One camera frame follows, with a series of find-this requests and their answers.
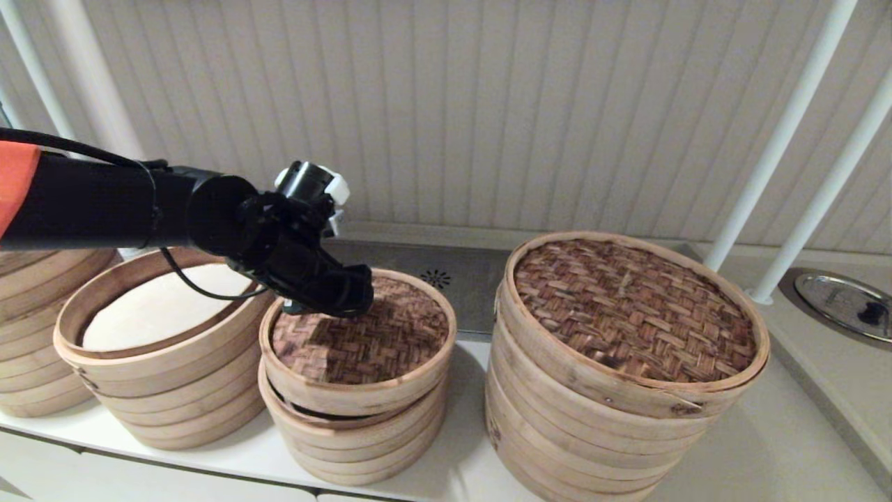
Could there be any large bamboo steamer basket stack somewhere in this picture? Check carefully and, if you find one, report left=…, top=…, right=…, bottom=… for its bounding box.
left=483, top=300, right=718, bottom=502

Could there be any large dark-lidded bamboo steamer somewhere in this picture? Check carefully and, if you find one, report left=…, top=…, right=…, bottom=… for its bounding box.
left=496, top=231, right=771, bottom=421

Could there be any small bamboo steamer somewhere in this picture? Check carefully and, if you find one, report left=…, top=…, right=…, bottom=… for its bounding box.
left=258, top=363, right=450, bottom=487

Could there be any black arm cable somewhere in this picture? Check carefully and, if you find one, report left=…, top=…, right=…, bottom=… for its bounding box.
left=0, top=128, right=276, bottom=302

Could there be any stainless steel vent panel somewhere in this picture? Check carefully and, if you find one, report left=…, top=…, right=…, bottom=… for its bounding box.
left=322, top=239, right=514, bottom=337

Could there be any white round steamer liner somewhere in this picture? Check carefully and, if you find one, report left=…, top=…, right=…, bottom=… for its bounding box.
left=82, top=263, right=255, bottom=352

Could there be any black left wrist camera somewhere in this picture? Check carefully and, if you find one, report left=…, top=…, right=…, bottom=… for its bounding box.
left=274, top=160, right=349, bottom=238

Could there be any thin white pole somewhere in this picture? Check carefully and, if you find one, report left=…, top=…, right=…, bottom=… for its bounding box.
left=749, top=70, right=892, bottom=305
left=0, top=0, right=77, bottom=140
left=704, top=0, right=861, bottom=273

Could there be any woven bamboo lid with loop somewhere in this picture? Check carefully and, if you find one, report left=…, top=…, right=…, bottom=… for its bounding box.
left=259, top=268, right=458, bottom=418

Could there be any thick white post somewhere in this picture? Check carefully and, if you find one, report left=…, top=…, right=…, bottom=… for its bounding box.
left=42, top=0, right=147, bottom=165

